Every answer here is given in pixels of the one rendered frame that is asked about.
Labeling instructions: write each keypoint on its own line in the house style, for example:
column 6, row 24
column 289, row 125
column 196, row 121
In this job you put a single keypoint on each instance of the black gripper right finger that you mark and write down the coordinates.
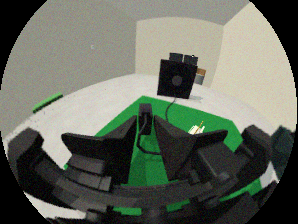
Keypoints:
column 177, row 146

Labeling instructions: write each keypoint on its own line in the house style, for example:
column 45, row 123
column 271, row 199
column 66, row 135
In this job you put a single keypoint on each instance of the green circuit board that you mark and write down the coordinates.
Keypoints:
column 148, row 170

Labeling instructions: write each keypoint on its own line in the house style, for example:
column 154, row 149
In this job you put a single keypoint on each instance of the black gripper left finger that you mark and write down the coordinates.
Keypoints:
column 116, row 147

